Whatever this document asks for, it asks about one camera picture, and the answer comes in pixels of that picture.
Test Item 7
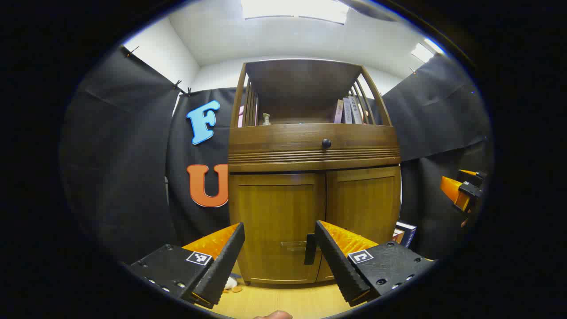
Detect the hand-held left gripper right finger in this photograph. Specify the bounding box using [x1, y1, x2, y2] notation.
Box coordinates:
[314, 220, 435, 307]

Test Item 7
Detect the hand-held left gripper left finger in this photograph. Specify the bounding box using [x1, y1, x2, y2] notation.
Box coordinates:
[126, 222, 246, 309]

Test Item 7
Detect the black door handle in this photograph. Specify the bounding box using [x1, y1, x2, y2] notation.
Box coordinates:
[305, 233, 318, 265]

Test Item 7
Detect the wooden cabinet door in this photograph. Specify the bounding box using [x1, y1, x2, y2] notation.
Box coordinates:
[229, 173, 326, 284]
[317, 166, 402, 283]

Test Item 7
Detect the wooden double-door shoe cabinet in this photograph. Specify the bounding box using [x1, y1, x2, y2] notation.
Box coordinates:
[227, 58, 402, 286]

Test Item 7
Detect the dark blue box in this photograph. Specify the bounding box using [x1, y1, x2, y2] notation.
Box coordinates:
[394, 221, 417, 249]

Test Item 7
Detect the small ceiling light panel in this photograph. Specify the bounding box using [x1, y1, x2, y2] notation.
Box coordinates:
[411, 39, 446, 63]

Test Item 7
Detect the white book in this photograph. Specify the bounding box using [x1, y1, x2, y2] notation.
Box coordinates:
[350, 95, 364, 124]

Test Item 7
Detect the large ceiling light panel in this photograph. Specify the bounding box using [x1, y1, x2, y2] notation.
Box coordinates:
[241, 0, 350, 25]

